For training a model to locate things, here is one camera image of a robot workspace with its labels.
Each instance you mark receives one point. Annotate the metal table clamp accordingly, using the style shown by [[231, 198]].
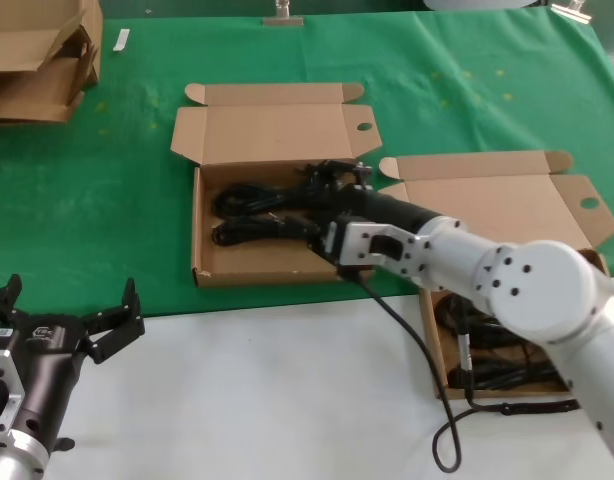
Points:
[[283, 21]]

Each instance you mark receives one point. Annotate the white paper strip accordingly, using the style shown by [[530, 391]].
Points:
[[121, 40]]

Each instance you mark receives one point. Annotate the open cardboard box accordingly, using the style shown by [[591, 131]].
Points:
[[512, 200]]

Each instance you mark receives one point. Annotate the open cardboard box torn corner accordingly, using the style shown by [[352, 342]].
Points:
[[267, 125]]

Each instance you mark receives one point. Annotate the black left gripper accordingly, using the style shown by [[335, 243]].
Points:
[[52, 345]]

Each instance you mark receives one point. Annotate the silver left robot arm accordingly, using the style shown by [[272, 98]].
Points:
[[7, 460]]

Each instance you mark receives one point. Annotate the green table cloth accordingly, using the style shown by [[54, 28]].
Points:
[[87, 200]]

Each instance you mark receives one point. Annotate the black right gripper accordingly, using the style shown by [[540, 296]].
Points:
[[382, 210]]

